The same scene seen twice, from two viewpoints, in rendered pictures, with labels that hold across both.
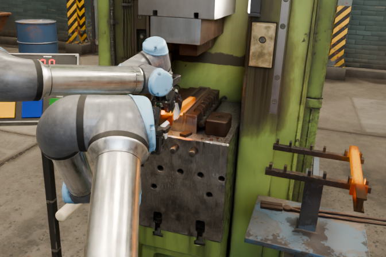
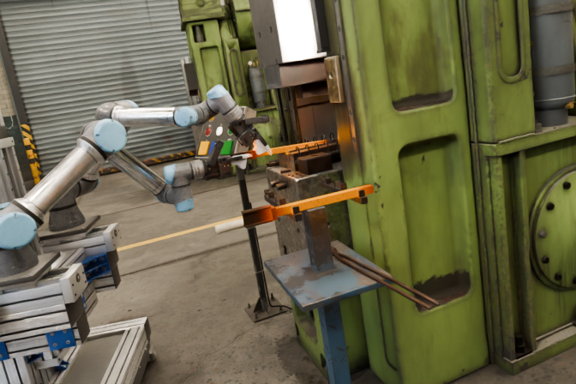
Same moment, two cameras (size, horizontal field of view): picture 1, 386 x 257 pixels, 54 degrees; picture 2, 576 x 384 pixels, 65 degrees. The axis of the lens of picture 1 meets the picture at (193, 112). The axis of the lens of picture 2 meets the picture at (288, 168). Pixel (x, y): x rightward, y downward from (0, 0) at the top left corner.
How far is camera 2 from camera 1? 1.59 m
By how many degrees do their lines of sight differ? 54
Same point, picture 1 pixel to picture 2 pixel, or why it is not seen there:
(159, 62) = (216, 104)
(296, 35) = (353, 64)
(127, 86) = (162, 119)
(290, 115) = (367, 154)
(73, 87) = (129, 120)
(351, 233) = (344, 284)
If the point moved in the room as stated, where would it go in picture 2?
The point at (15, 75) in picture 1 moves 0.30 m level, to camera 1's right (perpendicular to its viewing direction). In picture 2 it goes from (101, 114) to (123, 111)
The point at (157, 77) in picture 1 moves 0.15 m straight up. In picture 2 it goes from (176, 112) to (168, 73)
